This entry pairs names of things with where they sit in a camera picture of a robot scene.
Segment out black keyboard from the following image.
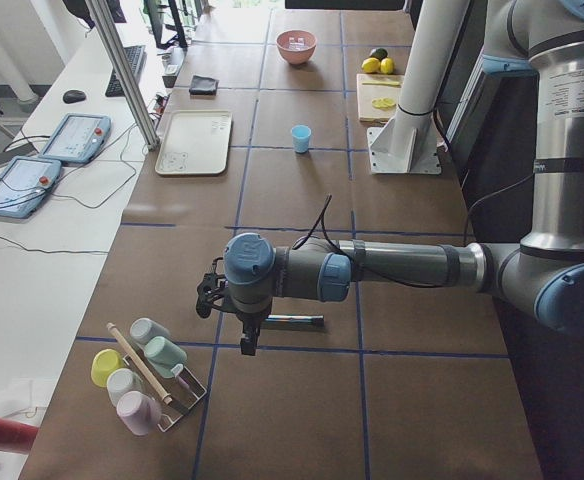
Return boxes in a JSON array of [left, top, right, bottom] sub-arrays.
[[104, 44, 147, 98]]

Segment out steel muddler black tip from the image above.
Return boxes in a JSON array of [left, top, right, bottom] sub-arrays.
[[262, 315, 325, 330]]

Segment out ice cubes pile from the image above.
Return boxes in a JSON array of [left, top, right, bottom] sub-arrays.
[[287, 36, 307, 51]]

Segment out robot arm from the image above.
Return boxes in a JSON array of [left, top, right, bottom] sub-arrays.
[[196, 1, 584, 355]]

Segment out white-grey cup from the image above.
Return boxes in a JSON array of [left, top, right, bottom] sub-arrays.
[[106, 368, 145, 407]]

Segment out light blue cup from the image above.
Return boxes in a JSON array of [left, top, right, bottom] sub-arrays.
[[290, 125, 312, 154]]

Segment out white rack peg cap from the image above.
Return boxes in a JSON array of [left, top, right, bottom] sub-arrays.
[[171, 364, 184, 377]]

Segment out black computer mouse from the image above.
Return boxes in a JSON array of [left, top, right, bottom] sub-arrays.
[[62, 89, 87, 104]]

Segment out blue teach pendant far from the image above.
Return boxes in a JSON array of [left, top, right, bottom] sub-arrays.
[[39, 113, 112, 164]]

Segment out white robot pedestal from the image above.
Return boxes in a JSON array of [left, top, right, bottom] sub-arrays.
[[367, 0, 470, 175]]

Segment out black monitor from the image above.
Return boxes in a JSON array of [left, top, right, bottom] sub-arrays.
[[143, 0, 188, 50]]

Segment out wooden cutting board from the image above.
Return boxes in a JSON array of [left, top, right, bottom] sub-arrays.
[[356, 73, 404, 122]]

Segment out yellow lemon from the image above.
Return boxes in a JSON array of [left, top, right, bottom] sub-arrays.
[[379, 57, 395, 75], [361, 57, 381, 74]]

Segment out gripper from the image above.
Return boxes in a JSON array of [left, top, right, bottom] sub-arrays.
[[236, 302, 262, 355]]

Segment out pink cup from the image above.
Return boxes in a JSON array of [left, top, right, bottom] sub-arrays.
[[116, 391, 162, 436]]

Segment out yellow lemon far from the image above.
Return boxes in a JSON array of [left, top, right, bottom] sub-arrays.
[[379, 57, 395, 75]]

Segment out orange electronics board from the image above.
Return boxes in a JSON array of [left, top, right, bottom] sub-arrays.
[[153, 93, 169, 115]]

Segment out red cylinder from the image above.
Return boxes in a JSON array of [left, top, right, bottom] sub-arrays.
[[0, 418, 39, 454]]

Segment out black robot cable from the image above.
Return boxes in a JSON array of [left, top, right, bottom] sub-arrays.
[[291, 194, 533, 289]]

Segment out blue teach pendant near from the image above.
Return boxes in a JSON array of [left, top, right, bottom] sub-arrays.
[[0, 156, 63, 219]]

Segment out white wire cup rack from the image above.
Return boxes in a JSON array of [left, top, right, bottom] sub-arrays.
[[135, 357, 208, 433]]

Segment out yellow cup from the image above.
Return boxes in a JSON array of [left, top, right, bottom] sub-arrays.
[[90, 349, 124, 388]]

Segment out grey-green cup top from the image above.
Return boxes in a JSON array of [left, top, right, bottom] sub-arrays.
[[129, 317, 171, 348]]

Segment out blue teach pendant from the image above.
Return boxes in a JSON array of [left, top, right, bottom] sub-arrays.
[[39, 113, 112, 164], [0, 156, 63, 219]]

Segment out green lime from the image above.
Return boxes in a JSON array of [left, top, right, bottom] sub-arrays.
[[369, 47, 388, 61]]

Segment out grey folded cloth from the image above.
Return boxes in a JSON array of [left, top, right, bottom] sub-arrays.
[[188, 75, 219, 96]]

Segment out mint green cup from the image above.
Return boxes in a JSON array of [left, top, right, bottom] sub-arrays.
[[143, 336, 187, 378]]

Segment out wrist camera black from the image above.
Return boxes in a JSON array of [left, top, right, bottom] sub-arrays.
[[195, 257, 234, 319]]

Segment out aluminium frame post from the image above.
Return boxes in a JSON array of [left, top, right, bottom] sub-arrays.
[[86, 0, 160, 151]]

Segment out pink bowl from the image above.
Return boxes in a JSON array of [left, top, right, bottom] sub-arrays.
[[276, 30, 317, 65]]

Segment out cream bear tray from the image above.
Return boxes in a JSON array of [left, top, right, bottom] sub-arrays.
[[155, 110, 232, 176]]

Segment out yellow lemon near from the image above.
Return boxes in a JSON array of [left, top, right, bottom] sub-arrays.
[[361, 57, 381, 74]]

